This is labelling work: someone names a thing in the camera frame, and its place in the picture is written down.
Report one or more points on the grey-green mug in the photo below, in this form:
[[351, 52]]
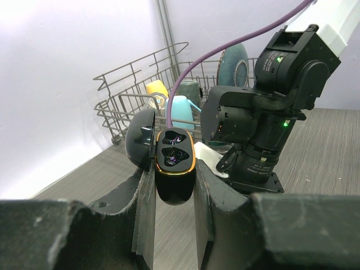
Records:
[[192, 90]]

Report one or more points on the dark teal mug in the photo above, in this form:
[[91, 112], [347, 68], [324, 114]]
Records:
[[218, 146]]

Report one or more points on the yellow mug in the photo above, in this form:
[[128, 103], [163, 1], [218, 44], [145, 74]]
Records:
[[157, 86]]

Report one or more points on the light blue mug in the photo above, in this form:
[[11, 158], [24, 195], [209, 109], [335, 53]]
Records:
[[181, 113]]

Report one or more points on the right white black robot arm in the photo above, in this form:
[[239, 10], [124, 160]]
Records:
[[289, 75]]

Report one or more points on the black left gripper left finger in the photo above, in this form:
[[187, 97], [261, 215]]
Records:
[[114, 232]]

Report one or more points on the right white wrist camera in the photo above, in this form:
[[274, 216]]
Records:
[[209, 157]]

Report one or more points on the grey wire dish rack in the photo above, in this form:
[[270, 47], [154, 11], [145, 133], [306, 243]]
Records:
[[145, 83]]

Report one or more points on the black gold-trimmed earbud case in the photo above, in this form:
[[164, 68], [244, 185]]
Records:
[[170, 152]]

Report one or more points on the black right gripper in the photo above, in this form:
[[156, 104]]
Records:
[[272, 185]]

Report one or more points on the clear drinking glass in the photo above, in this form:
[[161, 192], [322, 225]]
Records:
[[158, 102]]

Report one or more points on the teal ceramic plate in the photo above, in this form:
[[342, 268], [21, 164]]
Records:
[[233, 66]]

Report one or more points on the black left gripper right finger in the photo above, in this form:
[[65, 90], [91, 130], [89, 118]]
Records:
[[272, 230]]

